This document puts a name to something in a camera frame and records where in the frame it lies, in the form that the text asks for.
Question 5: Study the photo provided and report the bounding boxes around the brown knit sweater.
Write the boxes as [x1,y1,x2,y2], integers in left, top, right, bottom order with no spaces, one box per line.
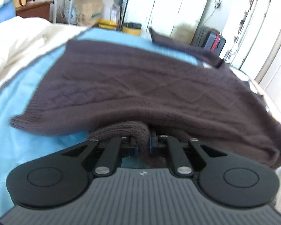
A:
[10,27,281,170]

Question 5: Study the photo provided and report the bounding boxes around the blue pillow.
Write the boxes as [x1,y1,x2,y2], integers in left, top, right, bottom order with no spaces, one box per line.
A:
[0,1,16,26]

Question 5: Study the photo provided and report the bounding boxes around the white plastic bag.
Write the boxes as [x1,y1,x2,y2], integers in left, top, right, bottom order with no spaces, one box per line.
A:
[63,5,78,25]
[110,3,121,26]

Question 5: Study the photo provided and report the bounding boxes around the cream white garment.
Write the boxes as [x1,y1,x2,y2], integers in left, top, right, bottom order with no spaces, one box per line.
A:
[0,16,89,96]

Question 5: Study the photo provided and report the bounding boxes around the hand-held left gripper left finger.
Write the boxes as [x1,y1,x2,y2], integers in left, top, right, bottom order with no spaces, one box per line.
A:
[61,135,139,177]

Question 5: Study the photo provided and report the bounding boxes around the black suitcase with red stripe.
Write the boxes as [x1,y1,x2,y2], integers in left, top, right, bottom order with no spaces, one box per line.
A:
[191,27,226,58]

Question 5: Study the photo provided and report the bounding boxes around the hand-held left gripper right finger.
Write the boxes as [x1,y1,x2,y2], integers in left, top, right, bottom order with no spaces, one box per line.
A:
[149,134,227,178]

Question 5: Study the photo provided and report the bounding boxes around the white rolling side table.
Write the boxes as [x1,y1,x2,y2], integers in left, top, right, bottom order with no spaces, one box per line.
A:
[49,0,96,25]

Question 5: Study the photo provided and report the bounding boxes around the brown paper bag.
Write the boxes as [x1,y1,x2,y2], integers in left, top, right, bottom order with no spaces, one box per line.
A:
[72,0,103,27]

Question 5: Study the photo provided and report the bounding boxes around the white wardrobe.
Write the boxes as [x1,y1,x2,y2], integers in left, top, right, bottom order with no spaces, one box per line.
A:
[122,0,256,45]

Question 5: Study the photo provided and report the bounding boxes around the black wall cable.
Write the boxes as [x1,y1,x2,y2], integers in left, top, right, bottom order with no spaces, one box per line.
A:
[201,0,223,26]

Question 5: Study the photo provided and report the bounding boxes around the black clothes rack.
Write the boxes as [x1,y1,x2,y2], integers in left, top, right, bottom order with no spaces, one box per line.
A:
[116,0,133,31]

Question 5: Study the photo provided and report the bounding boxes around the wooden nightstand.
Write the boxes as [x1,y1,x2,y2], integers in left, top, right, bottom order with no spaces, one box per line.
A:
[15,0,53,24]

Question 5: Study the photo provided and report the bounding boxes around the yellow trash bin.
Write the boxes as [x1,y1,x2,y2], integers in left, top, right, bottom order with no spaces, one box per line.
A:
[122,22,142,37]

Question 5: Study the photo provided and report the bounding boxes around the white door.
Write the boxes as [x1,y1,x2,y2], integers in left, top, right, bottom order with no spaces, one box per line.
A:
[255,0,281,120]

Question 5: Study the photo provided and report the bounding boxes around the yellow plastic bag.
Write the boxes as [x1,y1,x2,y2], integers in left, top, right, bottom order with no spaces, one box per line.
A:
[98,19,117,30]

